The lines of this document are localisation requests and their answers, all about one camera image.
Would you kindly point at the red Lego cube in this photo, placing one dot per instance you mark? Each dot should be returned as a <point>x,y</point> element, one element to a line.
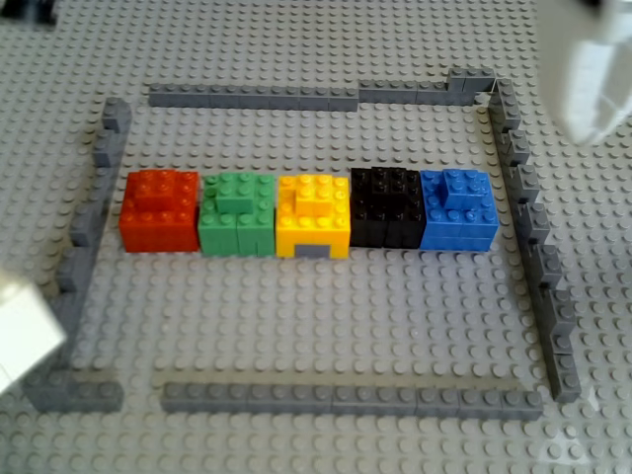
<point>158,222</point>

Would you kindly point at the yellow Lego cube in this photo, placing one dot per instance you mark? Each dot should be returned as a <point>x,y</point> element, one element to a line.
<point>313,222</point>

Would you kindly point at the black Lego cube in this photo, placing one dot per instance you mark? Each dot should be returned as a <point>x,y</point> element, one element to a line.
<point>385,212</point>

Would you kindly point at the gray Lego baseplate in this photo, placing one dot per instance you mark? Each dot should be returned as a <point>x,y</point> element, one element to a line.
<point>316,321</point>

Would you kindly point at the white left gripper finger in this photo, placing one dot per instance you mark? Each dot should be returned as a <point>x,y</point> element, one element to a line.
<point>573,74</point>

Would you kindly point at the short dark gray brick row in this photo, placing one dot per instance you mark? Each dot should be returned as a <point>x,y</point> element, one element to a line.
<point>84,397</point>

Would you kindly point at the green Lego cube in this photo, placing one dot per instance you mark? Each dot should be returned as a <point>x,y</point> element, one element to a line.
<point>237,227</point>

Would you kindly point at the blue Lego cube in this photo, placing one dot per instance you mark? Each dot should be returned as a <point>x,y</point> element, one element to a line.
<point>459,217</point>

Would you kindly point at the white Lego cube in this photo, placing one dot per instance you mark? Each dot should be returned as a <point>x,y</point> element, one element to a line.
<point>24,336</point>

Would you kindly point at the straight dark gray brick wall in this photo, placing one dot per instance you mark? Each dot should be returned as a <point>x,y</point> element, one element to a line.
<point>345,400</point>
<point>247,99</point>

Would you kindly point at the stepped dark gray brick wall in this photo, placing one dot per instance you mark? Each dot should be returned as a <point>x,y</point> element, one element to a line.
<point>538,232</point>
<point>106,153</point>

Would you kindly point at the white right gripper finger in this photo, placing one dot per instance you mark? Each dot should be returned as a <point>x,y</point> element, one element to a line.
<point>622,74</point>

